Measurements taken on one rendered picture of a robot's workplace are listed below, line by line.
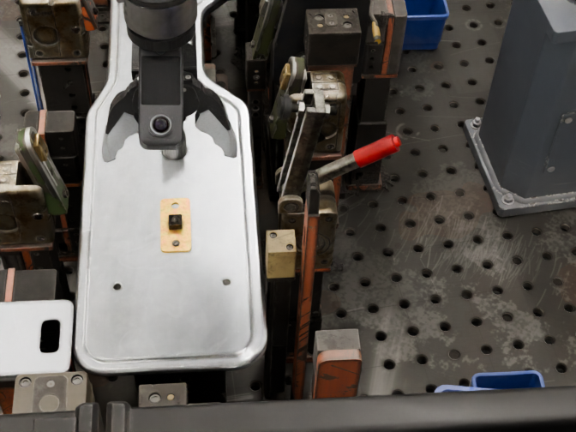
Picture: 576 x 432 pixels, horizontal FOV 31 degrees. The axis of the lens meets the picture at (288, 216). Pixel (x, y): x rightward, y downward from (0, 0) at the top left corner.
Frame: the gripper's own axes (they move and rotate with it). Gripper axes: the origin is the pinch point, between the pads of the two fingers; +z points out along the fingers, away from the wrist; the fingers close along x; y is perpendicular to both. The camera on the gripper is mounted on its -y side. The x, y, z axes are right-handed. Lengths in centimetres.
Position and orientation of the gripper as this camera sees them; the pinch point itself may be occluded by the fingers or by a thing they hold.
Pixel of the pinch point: (171, 165)
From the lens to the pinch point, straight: 124.0
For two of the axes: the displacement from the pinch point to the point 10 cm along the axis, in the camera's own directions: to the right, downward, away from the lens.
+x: -10.0, 0.4, -0.7
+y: -0.8, -7.7, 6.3
